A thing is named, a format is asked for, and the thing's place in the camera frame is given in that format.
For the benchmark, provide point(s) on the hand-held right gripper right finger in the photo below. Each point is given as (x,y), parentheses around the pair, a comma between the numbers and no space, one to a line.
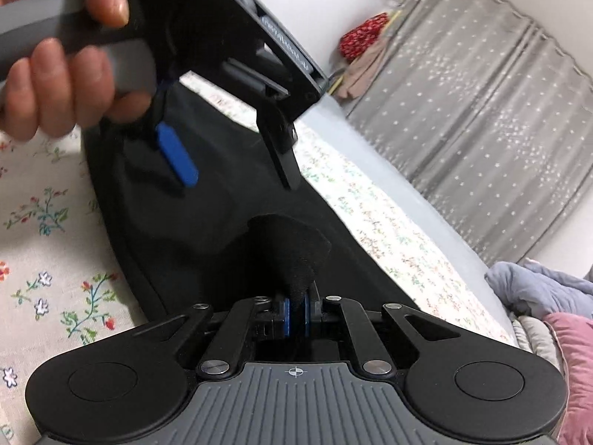
(309,315)

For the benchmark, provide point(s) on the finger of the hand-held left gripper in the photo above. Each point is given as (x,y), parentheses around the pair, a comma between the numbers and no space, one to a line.
(178,157)
(280,148)

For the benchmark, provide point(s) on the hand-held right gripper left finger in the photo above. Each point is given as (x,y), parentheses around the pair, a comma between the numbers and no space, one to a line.
(280,317)

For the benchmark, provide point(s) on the black pants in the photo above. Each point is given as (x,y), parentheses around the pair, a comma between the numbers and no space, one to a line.
(185,241)

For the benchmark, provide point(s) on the person's left hand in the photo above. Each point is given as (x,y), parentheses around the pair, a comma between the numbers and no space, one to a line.
(51,92)

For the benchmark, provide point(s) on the pink hanging cloth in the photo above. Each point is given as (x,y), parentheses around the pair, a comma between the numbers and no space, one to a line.
(366,74)

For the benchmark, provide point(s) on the floral printed cloth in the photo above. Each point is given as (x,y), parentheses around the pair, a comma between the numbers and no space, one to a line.
(55,222)

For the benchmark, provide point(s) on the red patterned bag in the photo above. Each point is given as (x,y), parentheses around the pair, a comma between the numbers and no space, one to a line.
(363,37)

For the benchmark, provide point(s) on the yellow stick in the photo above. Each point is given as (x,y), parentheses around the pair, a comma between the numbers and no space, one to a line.
(394,18)

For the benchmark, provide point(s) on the grey dotted curtain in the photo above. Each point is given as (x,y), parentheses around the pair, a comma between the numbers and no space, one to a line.
(486,102)

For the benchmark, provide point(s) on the grey folded quilt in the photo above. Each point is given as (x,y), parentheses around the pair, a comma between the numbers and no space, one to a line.
(532,338)

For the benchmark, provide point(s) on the blue-grey garment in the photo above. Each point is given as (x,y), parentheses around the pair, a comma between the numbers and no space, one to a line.
(532,287)

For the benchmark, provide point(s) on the pink velvet pillow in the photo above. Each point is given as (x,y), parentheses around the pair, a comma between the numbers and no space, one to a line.
(577,371)

